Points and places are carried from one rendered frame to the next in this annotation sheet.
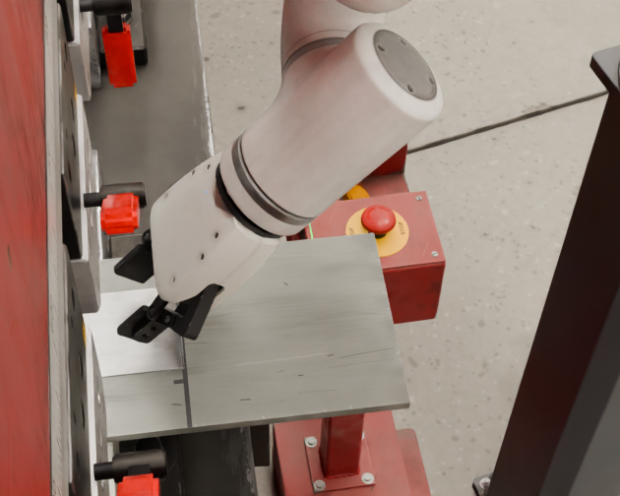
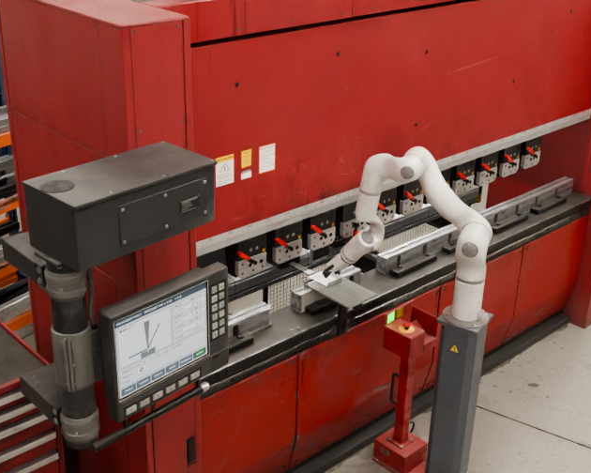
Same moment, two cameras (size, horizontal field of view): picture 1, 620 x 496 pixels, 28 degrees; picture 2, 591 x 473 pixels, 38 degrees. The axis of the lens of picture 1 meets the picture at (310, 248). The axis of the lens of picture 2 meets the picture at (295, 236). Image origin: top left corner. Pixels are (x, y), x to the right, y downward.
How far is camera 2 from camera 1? 3.15 m
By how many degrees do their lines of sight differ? 50
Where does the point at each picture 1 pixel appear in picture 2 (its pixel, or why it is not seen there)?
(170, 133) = (385, 286)
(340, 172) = (351, 249)
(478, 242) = (515, 452)
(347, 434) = (399, 419)
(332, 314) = (356, 296)
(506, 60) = not seen: outside the picture
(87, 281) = (310, 240)
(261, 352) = (340, 292)
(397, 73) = (363, 236)
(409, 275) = (403, 339)
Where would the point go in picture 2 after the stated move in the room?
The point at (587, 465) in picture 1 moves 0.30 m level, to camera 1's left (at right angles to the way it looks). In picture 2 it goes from (432, 448) to (390, 413)
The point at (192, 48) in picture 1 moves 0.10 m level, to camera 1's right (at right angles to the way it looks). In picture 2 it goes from (408, 281) to (422, 289)
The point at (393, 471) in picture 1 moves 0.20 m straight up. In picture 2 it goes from (409, 450) to (413, 417)
